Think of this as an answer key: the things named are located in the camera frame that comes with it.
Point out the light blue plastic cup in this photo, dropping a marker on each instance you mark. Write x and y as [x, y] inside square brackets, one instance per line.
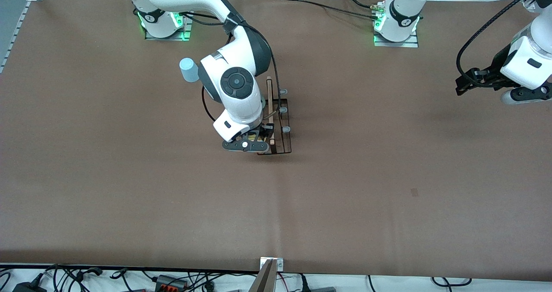
[188, 70]

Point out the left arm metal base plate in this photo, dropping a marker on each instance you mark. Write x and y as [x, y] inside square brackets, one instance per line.
[409, 44]

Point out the metal camera post bracket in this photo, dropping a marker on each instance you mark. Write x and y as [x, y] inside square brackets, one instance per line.
[267, 279]

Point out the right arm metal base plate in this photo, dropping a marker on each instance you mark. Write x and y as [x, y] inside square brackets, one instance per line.
[172, 38]

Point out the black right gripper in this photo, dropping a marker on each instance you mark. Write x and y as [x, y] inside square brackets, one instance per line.
[259, 133]

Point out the aluminium side rail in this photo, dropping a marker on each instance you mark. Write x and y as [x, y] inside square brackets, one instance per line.
[17, 29]

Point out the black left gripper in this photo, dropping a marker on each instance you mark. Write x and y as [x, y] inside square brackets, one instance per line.
[497, 69]

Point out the black power adapter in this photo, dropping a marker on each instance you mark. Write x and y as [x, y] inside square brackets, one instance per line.
[28, 287]

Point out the black box with orange connectors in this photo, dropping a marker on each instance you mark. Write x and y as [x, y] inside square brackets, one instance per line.
[170, 282]

